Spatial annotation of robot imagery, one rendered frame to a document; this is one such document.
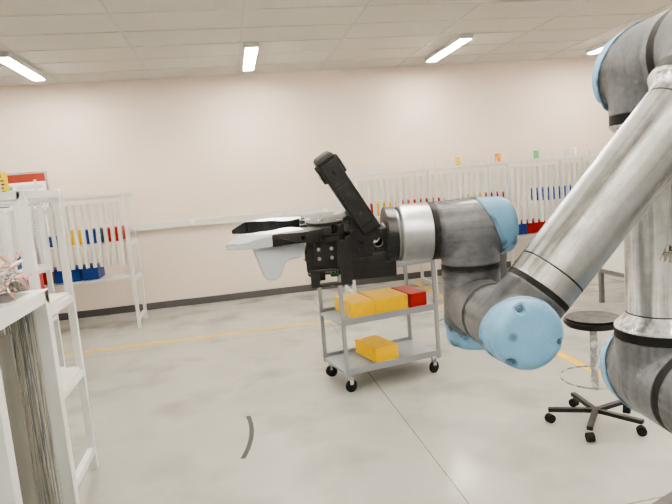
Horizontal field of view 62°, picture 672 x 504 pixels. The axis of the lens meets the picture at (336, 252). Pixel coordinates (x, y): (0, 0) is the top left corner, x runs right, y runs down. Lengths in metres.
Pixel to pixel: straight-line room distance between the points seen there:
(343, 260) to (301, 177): 7.92
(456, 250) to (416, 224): 0.06
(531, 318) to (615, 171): 0.18
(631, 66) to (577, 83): 9.55
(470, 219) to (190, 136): 7.96
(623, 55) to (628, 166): 0.22
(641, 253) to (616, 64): 0.25
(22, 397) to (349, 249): 1.08
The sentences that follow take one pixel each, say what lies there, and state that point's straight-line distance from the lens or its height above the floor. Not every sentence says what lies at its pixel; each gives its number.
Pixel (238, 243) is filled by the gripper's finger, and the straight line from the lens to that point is 0.67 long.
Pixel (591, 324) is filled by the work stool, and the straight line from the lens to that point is 3.66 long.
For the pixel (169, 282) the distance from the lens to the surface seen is 8.68.
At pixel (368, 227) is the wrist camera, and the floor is 1.57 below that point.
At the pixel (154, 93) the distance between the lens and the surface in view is 8.70.
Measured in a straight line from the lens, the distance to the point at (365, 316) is 4.37.
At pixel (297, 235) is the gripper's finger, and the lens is 0.66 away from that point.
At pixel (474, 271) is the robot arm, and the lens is 0.72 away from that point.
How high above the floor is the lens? 1.63
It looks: 7 degrees down
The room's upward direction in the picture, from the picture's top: 5 degrees counter-clockwise
